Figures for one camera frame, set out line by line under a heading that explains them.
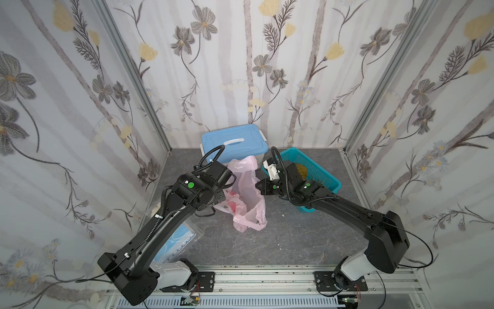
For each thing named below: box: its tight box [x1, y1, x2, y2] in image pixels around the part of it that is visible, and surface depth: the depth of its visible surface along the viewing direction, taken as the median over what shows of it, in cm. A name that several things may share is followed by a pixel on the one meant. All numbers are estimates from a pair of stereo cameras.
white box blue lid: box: [200, 123, 269, 169], surface depth 104 cm
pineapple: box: [295, 163, 308, 181], surface depth 103 cm
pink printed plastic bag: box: [214, 155, 268, 234], surface depth 69 cm
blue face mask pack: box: [152, 220, 206, 265], surface depth 85 cm
